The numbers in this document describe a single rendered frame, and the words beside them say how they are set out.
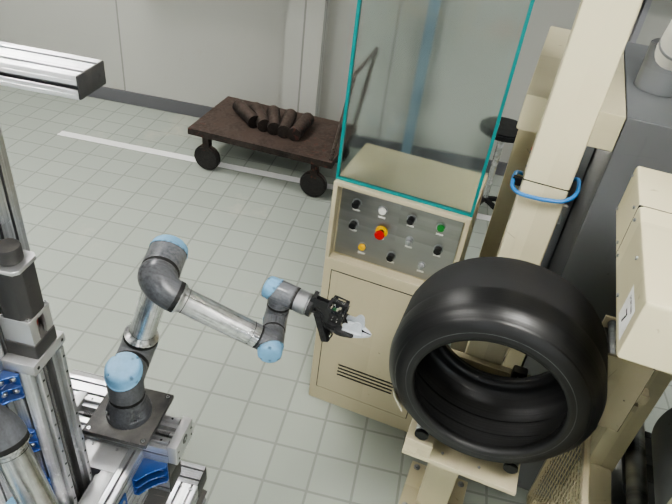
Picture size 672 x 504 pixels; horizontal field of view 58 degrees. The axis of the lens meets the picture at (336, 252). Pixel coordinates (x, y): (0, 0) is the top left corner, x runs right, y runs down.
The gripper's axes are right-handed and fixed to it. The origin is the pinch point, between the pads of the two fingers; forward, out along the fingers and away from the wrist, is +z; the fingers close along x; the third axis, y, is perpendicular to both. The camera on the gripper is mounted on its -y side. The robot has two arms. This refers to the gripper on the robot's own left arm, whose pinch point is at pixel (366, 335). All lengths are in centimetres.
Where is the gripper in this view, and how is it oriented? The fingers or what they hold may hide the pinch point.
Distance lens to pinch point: 188.9
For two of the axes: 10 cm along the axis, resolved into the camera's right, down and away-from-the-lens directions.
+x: 3.6, -5.2, 7.7
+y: 2.2, -7.6, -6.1
